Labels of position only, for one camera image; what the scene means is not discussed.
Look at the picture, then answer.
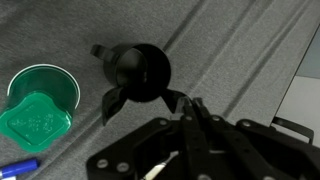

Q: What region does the grey tablecloth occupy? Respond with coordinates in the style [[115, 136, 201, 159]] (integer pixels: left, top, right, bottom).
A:
[[0, 0, 320, 180]]

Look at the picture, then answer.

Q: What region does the black cup with handle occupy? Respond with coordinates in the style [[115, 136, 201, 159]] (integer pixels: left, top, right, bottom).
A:
[[90, 43, 172, 103]]

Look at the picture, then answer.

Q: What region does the green plastic cup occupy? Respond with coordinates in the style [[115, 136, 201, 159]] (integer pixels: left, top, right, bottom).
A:
[[0, 63, 82, 154]]

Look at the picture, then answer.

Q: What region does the black marker with blue cap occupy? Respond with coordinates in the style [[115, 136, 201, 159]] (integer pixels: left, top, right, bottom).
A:
[[0, 157, 42, 180]]

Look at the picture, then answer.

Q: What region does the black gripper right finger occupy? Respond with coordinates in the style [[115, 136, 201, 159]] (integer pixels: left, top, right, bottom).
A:
[[192, 97, 320, 180]]

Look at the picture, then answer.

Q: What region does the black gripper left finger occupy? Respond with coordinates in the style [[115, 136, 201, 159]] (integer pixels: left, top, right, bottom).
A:
[[86, 96, 216, 180]]

